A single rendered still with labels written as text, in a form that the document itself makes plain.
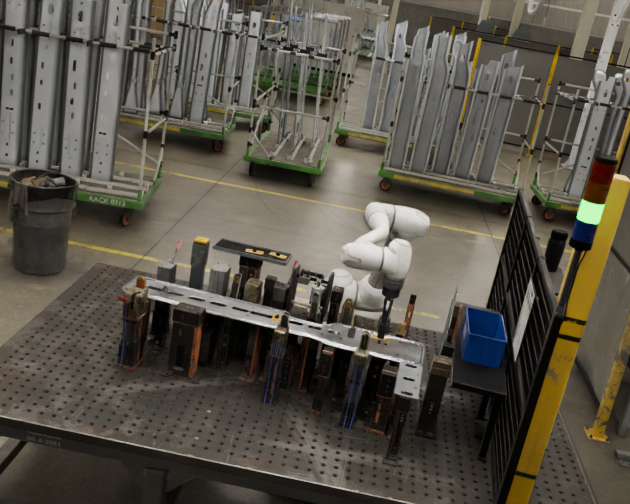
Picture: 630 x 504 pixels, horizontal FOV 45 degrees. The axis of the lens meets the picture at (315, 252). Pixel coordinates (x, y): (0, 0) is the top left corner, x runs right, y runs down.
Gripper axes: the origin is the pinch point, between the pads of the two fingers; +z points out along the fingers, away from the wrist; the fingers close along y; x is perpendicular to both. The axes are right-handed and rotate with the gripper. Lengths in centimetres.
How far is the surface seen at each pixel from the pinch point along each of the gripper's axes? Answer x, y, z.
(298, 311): -40.5, -20.1, 10.1
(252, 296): -62, -12, 4
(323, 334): -24.2, 5.0, 6.6
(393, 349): 6.7, 3.0, 6.5
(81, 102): -325, -356, 6
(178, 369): -82, 20, 33
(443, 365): 27.8, 16.9, 1.5
